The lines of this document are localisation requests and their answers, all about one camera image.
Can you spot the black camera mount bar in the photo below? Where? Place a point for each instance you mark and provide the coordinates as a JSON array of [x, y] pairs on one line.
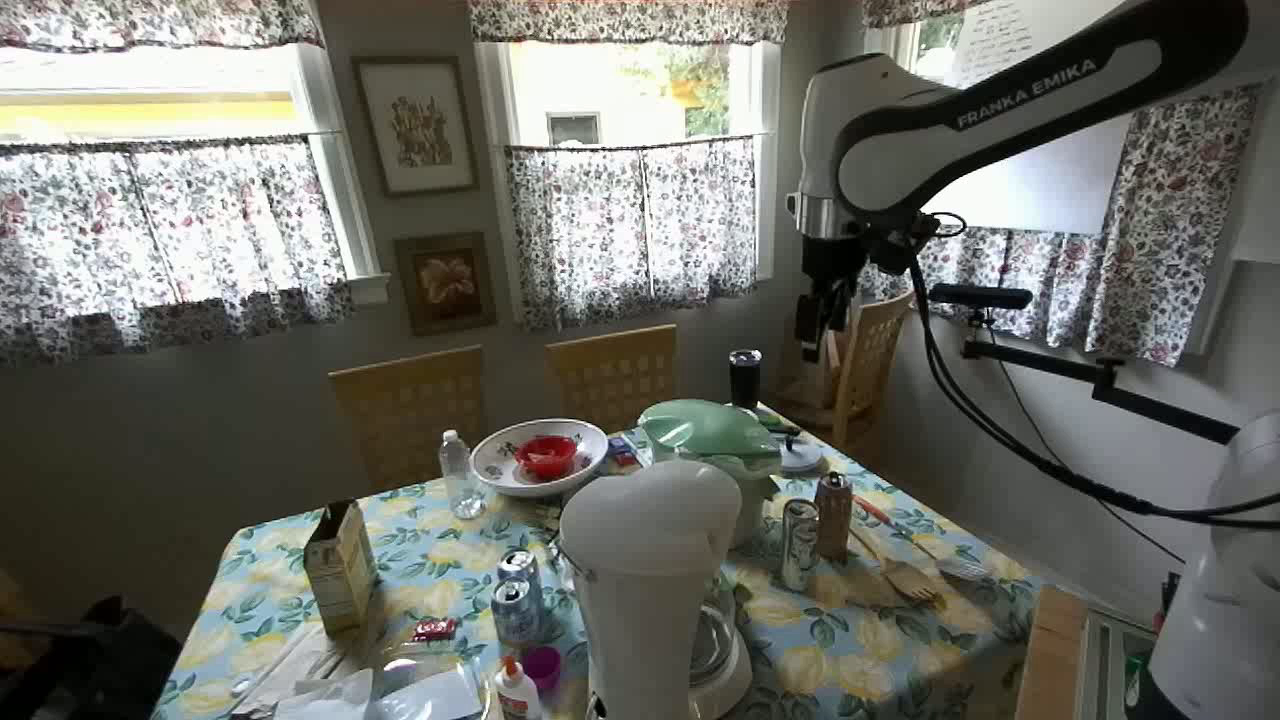
[[1093, 373]]

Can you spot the small blue white jar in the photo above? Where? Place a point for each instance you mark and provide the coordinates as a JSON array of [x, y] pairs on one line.
[[516, 602]]

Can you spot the purple small cup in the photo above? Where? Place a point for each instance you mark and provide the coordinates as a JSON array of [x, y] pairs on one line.
[[543, 666]]

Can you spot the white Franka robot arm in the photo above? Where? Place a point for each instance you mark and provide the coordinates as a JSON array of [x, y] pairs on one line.
[[883, 141]]

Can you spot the floral curtain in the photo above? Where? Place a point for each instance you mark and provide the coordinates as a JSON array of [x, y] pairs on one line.
[[611, 233], [1139, 280], [150, 246]]

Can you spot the wooden spoon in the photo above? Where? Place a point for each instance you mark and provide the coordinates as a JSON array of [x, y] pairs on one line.
[[901, 576]]

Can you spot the white coffee maker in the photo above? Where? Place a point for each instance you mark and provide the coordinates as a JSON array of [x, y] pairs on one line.
[[643, 554]]

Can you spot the middle floral curtain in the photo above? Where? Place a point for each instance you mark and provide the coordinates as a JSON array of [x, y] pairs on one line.
[[611, 233]]

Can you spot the framed picture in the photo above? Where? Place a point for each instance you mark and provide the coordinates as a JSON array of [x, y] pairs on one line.
[[445, 280], [419, 123]]

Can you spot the lower framed picture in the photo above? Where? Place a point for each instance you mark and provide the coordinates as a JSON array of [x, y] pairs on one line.
[[445, 280]]

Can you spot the clear plastic bottle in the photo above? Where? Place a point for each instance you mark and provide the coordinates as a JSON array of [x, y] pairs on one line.
[[458, 472]]

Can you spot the upper framed picture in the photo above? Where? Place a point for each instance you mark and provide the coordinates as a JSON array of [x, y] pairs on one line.
[[419, 123]]

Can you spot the black tumbler cup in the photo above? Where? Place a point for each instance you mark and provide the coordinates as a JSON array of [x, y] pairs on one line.
[[747, 365]]

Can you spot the side wooden chair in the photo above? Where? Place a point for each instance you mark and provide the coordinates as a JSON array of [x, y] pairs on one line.
[[837, 399]]

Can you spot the right floral curtain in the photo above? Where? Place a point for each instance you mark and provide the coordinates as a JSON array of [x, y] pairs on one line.
[[1139, 280]]

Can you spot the left wooden chair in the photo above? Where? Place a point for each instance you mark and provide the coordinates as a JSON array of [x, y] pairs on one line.
[[396, 411]]

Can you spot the silver soda can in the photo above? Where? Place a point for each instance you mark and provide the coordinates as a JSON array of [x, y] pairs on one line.
[[799, 546]]

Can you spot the small red item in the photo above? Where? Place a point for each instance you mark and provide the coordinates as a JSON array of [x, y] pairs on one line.
[[439, 628]]

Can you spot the brown carton box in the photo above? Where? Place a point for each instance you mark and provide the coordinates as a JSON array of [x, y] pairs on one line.
[[336, 564]]

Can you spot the orange soda can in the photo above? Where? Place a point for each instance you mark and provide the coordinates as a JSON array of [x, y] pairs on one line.
[[832, 498]]

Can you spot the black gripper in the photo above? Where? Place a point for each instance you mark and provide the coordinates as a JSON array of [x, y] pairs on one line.
[[828, 269]]

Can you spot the white glue bottle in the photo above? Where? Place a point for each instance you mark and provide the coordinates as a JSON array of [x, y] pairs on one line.
[[516, 692]]

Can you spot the round grey lid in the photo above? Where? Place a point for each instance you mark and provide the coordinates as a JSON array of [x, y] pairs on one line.
[[802, 461]]

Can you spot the left floral curtain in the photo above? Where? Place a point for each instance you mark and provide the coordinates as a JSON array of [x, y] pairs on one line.
[[150, 246]]

